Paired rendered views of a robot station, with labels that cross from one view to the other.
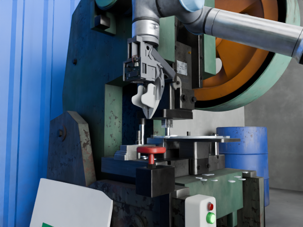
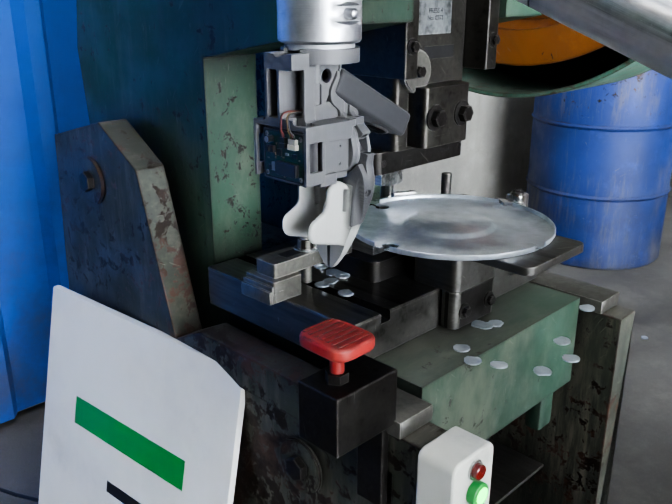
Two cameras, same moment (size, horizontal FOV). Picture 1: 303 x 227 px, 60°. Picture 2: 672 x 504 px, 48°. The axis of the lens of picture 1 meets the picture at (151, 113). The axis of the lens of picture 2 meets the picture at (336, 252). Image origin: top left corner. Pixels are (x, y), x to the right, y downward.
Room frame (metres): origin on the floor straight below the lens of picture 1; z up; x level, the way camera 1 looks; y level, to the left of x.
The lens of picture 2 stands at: (0.01, -0.01, 1.10)
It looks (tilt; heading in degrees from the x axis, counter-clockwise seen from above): 20 degrees down; 1
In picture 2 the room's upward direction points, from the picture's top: straight up
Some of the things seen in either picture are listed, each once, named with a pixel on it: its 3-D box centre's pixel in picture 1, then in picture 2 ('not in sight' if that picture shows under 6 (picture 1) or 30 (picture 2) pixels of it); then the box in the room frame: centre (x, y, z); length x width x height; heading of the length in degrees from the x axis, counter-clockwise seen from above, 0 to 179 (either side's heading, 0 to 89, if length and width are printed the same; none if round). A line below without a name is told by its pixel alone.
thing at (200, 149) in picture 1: (201, 155); (475, 275); (0.99, -0.19, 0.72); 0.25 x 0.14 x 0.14; 46
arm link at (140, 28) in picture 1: (146, 33); (322, 22); (0.70, 0.01, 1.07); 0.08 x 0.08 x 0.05
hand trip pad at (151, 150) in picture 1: (151, 161); (337, 365); (0.72, 0.00, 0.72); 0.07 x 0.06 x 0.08; 46
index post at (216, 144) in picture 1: (214, 143); (515, 218); (1.15, -0.28, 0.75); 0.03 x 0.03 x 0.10; 46
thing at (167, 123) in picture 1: (167, 123); (388, 170); (1.11, -0.07, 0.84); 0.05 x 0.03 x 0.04; 136
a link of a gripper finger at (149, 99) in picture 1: (148, 100); (329, 228); (0.69, 0.01, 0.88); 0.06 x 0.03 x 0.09; 136
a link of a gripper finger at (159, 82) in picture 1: (155, 84); (349, 179); (0.70, -0.01, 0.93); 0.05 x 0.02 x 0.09; 46
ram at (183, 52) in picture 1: (173, 76); (408, 34); (1.08, -0.09, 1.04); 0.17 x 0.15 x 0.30; 46
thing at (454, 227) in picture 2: (190, 137); (449, 223); (1.02, -0.15, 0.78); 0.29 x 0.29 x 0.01
